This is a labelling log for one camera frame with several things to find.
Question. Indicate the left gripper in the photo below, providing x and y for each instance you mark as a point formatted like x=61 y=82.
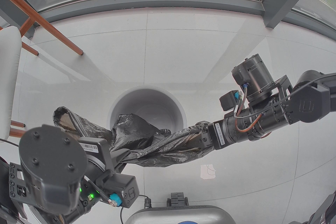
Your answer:
x=103 y=154

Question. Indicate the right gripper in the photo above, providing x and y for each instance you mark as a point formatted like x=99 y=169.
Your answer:
x=228 y=133

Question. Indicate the black plastic bag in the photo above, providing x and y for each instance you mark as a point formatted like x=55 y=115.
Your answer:
x=136 y=136

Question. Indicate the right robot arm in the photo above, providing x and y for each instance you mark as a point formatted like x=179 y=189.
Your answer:
x=309 y=107

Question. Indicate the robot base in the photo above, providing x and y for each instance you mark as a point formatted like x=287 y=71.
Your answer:
x=181 y=215

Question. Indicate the white trash bin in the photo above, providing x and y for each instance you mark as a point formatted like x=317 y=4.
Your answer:
x=147 y=102

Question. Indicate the white wooden-legged chair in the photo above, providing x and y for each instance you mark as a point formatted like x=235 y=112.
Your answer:
x=9 y=73

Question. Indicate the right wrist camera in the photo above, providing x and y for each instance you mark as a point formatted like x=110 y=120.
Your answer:
x=227 y=102

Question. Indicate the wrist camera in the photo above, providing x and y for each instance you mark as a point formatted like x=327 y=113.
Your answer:
x=126 y=188
x=227 y=102

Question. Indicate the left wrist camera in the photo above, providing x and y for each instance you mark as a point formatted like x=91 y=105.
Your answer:
x=126 y=188

